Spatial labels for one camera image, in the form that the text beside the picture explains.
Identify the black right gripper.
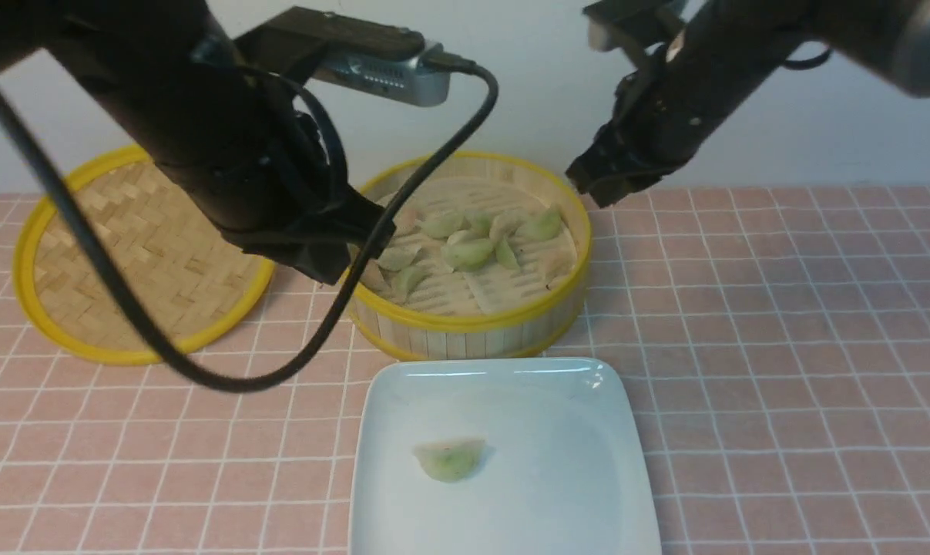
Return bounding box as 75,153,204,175
566,46,712,207

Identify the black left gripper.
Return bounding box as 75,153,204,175
216,116,395,284

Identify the green dumpling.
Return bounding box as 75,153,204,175
390,264,429,302
441,238,495,273
412,439,487,483
515,205,566,242
419,211,465,240

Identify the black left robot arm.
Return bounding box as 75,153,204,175
0,1,395,284

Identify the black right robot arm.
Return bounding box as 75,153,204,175
566,1,930,207

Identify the white square plate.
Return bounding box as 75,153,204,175
349,356,663,554

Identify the bamboo steamer lid yellow rim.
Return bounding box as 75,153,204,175
12,145,274,365

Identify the bamboo steamer basket yellow rim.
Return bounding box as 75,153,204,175
348,152,593,361

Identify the pink checkered tablecloth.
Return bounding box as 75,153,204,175
0,187,930,554

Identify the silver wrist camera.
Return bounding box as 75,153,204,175
233,6,451,106

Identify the black camera cable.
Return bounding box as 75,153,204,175
0,51,500,394

